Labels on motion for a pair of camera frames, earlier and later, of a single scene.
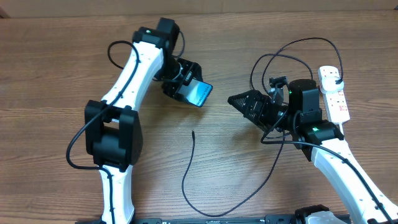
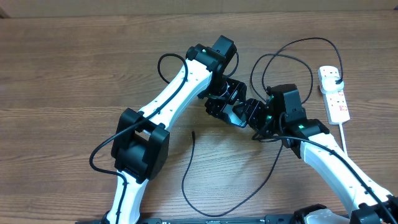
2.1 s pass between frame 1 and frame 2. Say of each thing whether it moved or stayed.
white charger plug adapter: stayed
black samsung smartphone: moved
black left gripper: moved
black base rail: stayed
